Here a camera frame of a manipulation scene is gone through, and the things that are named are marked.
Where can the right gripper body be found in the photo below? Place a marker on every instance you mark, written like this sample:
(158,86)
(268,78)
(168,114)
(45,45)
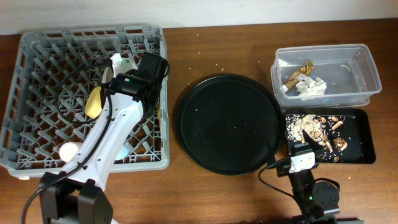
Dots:
(283,170)

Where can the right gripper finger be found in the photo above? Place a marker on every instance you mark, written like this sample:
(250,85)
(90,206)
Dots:
(270,154)
(312,143)

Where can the rice and nutshell waste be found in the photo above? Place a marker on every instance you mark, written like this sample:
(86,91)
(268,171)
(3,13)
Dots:
(324,130)

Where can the wooden chopstick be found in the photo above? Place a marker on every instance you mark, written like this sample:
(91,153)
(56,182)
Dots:
(159,113)

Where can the yellow bowl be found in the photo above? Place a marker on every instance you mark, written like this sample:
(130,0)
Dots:
(93,106)

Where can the brown snack wrapper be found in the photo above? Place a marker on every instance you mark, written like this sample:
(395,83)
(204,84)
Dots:
(298,75)

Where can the blue cup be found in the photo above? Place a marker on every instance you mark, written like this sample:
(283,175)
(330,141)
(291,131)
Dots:
(123,152)

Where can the pink cup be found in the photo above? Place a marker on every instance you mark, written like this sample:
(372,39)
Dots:
(68,150)

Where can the grey plate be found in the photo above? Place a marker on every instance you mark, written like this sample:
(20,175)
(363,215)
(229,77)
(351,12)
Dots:
(108,73)

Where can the white tissue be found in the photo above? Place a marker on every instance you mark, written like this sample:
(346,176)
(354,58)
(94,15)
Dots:
(305,86)

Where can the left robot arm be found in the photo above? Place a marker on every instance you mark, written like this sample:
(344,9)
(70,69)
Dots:
(76,193)

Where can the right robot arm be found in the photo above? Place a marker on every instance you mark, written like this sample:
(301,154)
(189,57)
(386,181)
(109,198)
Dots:
(318,198)

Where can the grey dishwasher rack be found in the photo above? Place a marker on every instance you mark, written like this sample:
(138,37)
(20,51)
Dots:
(54,73)

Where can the black rectangular tray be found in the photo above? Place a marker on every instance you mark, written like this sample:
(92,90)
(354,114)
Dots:
(356,131)

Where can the round black tray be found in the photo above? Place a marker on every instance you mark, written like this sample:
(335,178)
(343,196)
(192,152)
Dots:
(224,122)

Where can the clear plastic bin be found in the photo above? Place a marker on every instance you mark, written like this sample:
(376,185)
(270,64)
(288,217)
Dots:
(348,70)

